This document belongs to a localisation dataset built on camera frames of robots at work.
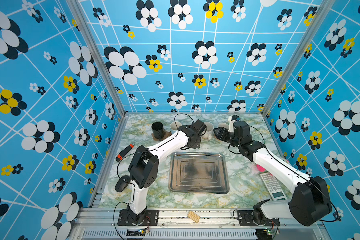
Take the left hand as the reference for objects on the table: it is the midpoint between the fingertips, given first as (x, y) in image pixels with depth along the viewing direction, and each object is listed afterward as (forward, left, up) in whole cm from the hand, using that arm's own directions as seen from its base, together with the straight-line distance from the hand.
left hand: (195, 143), depth 90 cm
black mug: (+12, +25, -2) cm, 27 cm away
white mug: (+9, -10, -2) cm, 13 cm away
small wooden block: (-37, +2, -10) cm, 38 cm away
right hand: (+2, -12, +10) cm, 16 cm away
